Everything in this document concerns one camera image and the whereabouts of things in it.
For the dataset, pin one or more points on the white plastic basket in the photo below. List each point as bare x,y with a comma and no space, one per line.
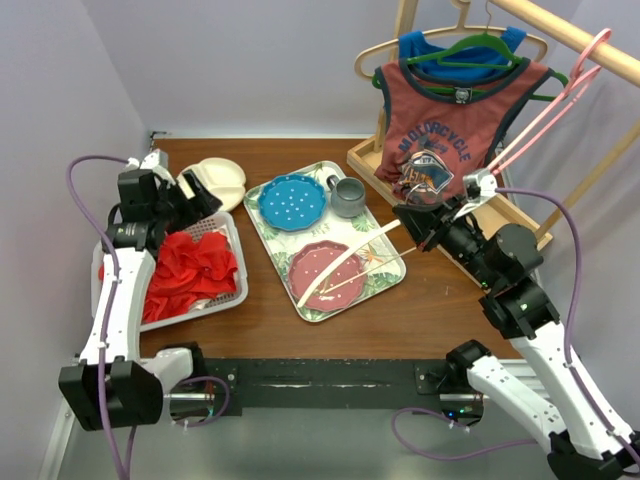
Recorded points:
167,298

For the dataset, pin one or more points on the cream divided plate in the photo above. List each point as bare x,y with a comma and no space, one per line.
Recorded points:
222,177

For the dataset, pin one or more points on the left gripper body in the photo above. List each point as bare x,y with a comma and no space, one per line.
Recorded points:
172,208

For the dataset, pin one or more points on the pink dotted plate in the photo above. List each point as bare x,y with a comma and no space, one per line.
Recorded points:
307,263

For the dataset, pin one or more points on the blue dotted plate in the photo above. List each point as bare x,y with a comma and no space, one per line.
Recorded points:
292,202

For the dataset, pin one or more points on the beige plastic hanger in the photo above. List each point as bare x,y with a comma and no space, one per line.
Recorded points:
404,25

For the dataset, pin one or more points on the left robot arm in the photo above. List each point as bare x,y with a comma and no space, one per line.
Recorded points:
111,386

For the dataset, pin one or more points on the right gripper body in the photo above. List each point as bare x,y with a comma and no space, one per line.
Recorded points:
447,223

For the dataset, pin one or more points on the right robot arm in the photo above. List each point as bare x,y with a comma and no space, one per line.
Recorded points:
581,434

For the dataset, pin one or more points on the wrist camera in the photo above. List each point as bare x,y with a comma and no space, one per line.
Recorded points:
480,186
156,161

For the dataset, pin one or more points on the wooden clothes rack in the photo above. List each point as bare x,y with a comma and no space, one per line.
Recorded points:
366,156

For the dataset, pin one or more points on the maroon motorcycle tank top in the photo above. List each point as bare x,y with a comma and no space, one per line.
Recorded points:
438,131

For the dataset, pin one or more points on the grey ceramic mug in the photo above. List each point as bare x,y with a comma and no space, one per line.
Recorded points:
347,196

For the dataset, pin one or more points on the red tank top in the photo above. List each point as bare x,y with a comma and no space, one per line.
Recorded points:
119,281

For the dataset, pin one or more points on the floral serving tray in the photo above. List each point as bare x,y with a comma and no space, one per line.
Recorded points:
281,246

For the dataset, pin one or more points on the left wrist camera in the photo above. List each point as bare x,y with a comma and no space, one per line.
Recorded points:
156,161

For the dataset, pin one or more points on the cream wooden hanger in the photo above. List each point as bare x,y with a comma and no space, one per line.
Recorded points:
343,257

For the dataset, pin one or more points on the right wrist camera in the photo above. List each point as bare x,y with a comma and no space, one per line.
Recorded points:
480,186

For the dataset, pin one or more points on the white tank top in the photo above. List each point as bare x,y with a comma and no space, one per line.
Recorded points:
218,264

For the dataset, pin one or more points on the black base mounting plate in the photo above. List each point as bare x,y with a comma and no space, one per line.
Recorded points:
326,384

